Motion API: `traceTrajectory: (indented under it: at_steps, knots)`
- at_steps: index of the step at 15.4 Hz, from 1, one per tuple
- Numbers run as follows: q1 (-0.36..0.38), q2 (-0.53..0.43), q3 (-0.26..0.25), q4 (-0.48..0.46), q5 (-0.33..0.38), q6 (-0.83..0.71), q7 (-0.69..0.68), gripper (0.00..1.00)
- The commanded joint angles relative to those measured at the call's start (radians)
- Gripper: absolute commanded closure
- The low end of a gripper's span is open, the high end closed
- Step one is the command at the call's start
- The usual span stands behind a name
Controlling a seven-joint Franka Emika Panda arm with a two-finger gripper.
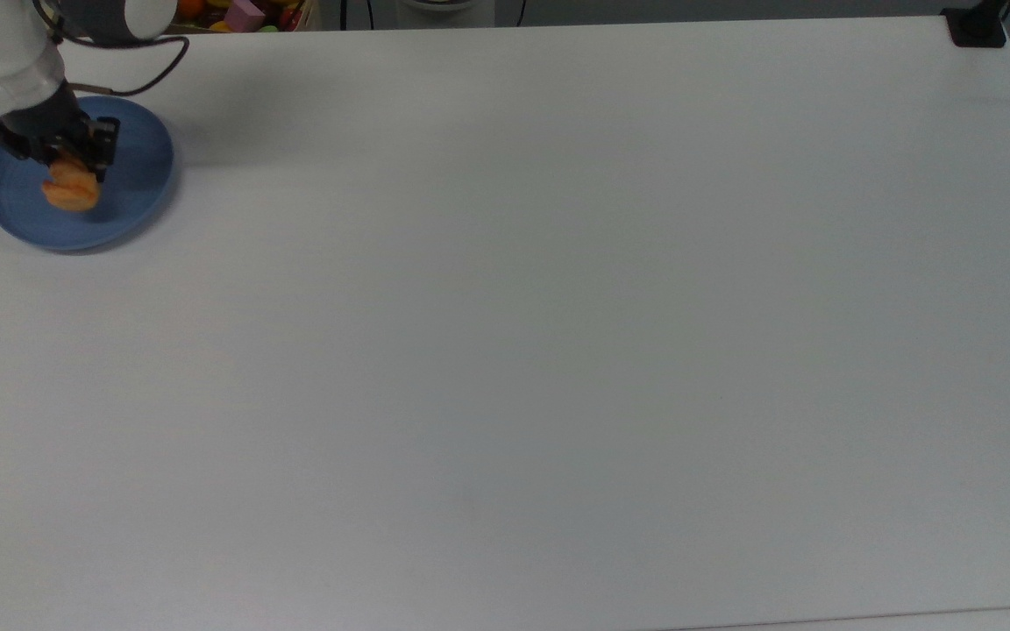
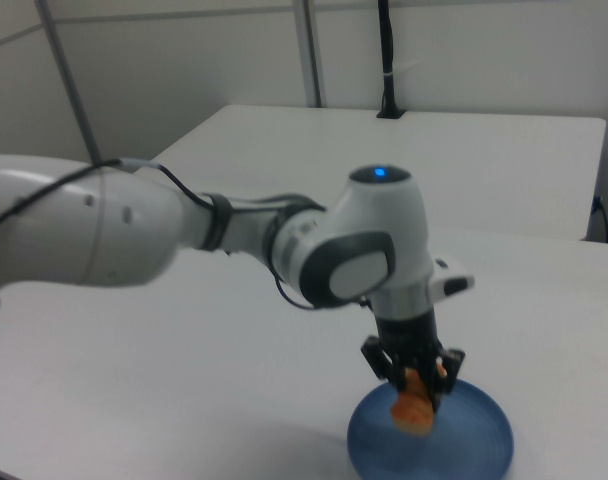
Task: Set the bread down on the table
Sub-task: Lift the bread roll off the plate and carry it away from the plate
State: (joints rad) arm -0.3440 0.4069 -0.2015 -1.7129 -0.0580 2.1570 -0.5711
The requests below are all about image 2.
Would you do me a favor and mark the black wall cable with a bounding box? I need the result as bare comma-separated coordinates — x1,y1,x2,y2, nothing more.
591,193,608,243

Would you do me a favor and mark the white side table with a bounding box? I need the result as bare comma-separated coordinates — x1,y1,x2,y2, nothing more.
133,103,608,243

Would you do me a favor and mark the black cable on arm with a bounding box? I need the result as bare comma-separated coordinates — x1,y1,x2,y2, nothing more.
0,156,330,312

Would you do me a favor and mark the blue round plate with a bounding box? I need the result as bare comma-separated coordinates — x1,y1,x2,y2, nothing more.
345,377,516,477

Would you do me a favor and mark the black camera pole with base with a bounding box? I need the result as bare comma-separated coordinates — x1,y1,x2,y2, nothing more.
375,0,407,120

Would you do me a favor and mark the grey metal partition post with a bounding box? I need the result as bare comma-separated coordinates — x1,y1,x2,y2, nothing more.
292,0,329,109
32,0,105,166

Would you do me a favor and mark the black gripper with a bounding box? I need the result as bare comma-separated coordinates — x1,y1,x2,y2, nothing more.
360,305,467,402

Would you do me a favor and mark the orange glazed bread piece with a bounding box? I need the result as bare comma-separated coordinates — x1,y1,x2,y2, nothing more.
389,362,448,437

